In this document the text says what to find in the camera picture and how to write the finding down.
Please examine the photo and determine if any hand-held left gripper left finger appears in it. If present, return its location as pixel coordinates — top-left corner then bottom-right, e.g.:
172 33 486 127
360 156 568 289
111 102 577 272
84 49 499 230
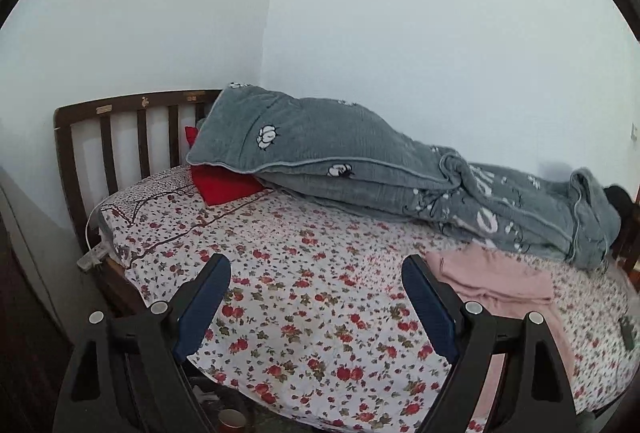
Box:
52 253 233 433

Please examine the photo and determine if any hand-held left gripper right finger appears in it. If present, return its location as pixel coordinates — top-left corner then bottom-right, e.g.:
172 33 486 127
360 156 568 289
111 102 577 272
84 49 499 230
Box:
402 254 592 433

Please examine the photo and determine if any pink knit sweater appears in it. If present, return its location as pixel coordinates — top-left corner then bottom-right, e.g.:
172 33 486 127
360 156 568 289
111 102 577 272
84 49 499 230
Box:
425 245 576 420

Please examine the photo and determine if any red cup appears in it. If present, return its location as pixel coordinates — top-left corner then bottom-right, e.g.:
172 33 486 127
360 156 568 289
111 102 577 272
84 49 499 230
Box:
217 409 248 432

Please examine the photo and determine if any white power strip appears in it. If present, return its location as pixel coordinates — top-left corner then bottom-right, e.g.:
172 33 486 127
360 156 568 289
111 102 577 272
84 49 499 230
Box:
76 245 109 271

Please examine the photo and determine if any floral bed sheet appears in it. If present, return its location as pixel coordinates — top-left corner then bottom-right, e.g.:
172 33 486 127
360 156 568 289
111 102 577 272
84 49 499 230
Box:
98 164 640 433

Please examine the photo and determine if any red pillow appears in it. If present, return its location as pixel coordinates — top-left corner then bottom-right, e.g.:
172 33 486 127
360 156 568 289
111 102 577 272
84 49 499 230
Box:
185 126 265 206

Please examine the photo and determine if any grey floral quilt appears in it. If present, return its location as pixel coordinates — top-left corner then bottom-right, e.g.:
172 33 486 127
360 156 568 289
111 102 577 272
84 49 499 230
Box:
185 83 622 270

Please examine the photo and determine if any dark wooden headboard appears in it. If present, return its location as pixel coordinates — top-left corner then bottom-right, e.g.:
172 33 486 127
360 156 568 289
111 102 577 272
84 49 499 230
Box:
54 89 223 259

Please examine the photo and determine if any dark small device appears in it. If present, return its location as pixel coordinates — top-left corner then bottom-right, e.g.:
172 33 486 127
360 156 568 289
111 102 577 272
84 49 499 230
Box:
618 316 638 350

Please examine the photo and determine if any dark wooden footboard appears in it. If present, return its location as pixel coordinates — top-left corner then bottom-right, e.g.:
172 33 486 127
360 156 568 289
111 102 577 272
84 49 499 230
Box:
611 203 640 289

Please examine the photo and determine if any black cloth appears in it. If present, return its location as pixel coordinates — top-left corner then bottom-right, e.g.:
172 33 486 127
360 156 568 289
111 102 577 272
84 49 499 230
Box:
602 185 634 220

